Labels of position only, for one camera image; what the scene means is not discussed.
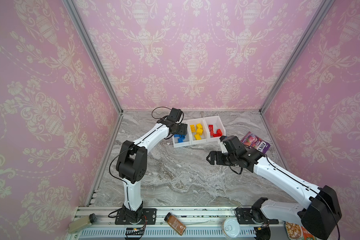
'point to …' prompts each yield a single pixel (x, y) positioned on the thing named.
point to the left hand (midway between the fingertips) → (181, 129)
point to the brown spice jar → (179, 227)
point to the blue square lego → (180, 137)
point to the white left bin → (187, 141)
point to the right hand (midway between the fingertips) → (213, 158)
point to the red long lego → (211, 129)
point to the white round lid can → (230, 228)
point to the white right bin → (214, 128)
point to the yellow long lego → (197, 137)
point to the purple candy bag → (252, 140)
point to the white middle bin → (194, 122)
